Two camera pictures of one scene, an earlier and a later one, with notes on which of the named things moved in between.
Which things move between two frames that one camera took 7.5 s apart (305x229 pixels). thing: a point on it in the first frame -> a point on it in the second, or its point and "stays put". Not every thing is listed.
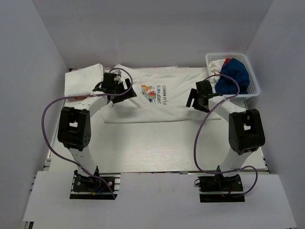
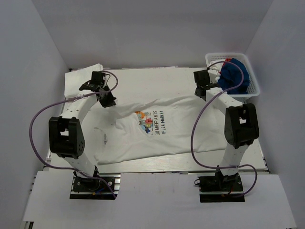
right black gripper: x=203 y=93 -> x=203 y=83
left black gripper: x=130 y=94 -> x=110 y=102
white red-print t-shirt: x=216 y=67 stays put
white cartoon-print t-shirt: x=161 y=96 -> x=140 y=130
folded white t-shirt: x=82 y=81 stays put
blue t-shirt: x=236 y=68 stays put
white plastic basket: x=254 y=91 stays put
